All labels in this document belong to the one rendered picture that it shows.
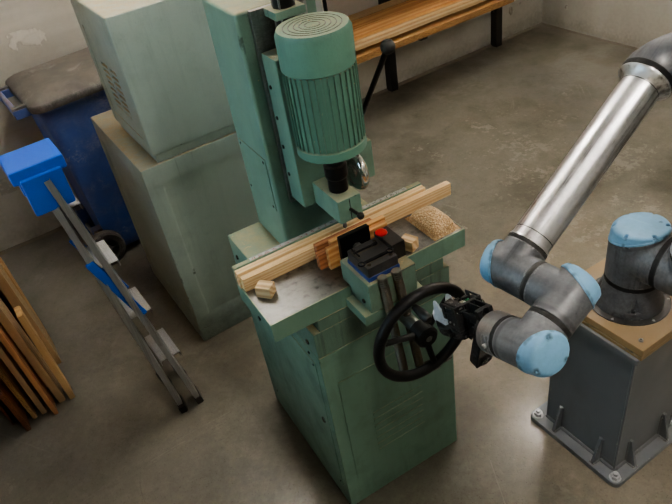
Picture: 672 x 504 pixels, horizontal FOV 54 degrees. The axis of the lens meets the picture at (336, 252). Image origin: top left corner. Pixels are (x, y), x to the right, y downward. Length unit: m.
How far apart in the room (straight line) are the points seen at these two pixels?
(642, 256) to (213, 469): 1.60
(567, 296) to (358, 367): 0.77
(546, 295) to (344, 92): 0.63
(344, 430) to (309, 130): 0.92
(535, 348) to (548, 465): 1.21
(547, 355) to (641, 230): 0.75
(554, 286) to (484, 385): 1.34
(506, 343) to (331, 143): 0.62
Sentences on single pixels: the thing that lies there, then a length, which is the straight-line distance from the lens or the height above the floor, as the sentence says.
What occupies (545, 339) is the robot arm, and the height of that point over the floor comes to 1.10.
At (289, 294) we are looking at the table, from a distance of 1.68.
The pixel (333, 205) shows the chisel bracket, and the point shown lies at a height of 1.05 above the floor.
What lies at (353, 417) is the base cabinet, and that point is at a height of 0.42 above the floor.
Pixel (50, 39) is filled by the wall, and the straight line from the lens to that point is 3.79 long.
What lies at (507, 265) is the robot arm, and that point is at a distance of 1.34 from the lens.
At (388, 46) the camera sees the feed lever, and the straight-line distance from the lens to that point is 1.54.
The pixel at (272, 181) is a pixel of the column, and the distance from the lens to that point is 1.84.
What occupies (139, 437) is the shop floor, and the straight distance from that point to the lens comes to 2.73.
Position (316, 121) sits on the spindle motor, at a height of 1.31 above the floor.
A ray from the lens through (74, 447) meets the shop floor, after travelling 2.83.
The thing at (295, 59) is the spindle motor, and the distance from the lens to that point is 1.48.
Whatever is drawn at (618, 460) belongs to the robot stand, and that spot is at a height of 0.06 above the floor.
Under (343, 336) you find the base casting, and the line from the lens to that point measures 1.76.
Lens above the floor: 1.98
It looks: 37 degrees down
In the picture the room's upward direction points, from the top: 10 degrees counter-clockwise
